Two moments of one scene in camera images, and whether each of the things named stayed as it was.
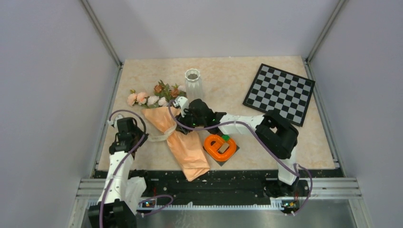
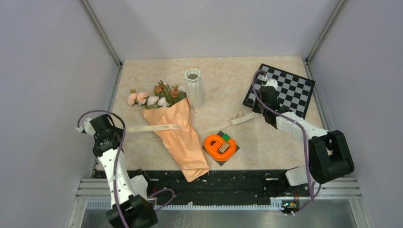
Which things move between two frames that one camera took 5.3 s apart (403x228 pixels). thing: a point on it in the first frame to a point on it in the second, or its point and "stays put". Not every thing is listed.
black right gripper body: (190, 119) to (256, 109)
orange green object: (225, 137) stays put
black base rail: (227, 184) stays put
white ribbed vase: (193, 84) stays put
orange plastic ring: (212, 150) stays put
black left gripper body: (138, 133) to (115, 130)
